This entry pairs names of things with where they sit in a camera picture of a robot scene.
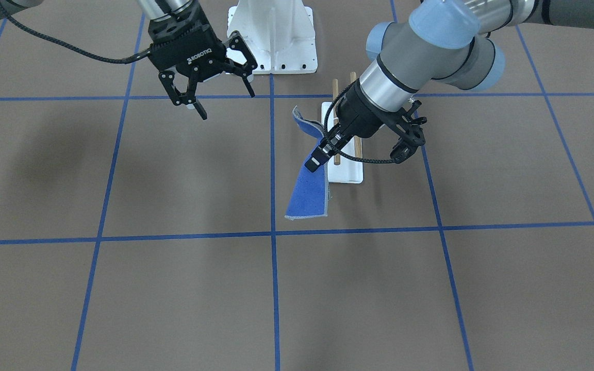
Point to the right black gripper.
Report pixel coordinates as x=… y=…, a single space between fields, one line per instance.
x=200 y=70

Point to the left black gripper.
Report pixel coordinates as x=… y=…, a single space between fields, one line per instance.
x=360 y=114

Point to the blue microfibre towel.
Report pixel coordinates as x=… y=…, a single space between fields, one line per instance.
x=311 y=193

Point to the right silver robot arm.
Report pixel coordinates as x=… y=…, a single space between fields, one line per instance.
x=239 y=59

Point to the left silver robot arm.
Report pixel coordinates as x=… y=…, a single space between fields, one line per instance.
x=445 y=41

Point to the white towel rack base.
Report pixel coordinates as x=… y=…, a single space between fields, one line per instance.
x=343 y=170

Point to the inner wooden rack rod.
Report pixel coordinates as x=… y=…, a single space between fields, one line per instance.
x=335 y=92

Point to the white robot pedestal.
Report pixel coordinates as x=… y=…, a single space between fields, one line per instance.
x=280 y=34

